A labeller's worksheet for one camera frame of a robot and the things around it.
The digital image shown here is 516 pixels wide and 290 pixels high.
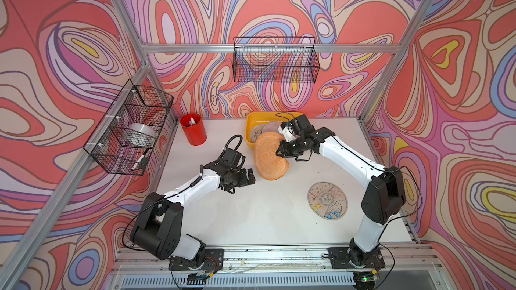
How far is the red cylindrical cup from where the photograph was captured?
3.38 ft

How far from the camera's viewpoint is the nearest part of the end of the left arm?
2.13 feet

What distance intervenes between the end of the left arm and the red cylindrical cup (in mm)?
374
